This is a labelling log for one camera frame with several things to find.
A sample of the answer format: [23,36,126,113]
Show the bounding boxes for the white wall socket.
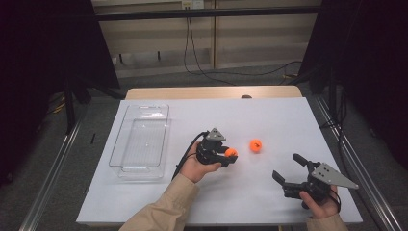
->
[181,0,205,10]

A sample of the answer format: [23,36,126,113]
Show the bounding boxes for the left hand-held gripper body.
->
[195,127,231,167]

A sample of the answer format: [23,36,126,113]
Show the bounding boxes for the clear plastic container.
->
[109,104,172,180]

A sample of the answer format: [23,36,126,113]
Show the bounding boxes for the black wall cable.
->
[188,17,238,87]
[183,17,303,78]

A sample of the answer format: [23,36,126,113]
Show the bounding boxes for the person's right hand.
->
[298,186,341,219]

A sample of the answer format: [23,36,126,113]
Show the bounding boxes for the black curtain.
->
[0,0,121,187]
[296,0,408,171]

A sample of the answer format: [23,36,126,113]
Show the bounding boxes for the right hand-held gripper black cable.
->
[328,186,342,214]

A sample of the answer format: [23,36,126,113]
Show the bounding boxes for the black metal stand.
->
[62,76,94,136]

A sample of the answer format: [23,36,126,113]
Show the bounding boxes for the yellow floor cable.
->
[47,95,66,115]

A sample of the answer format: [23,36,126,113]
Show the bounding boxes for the light wooden table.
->
[124,85,303,100]

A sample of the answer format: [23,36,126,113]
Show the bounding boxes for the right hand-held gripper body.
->
[282,162,360,210]

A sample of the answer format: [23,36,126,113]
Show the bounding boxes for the person's left hand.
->
[179,141,222,185]

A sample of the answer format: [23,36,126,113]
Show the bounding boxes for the black horizontal metal bar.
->
[95,5,321,22]

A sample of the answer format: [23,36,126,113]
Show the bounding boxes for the aluminium floor rail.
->
[314,95,403,231]
[18,118,83,231]

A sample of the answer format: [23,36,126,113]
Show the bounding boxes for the white table cover sheet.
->
[76,97,364,225]

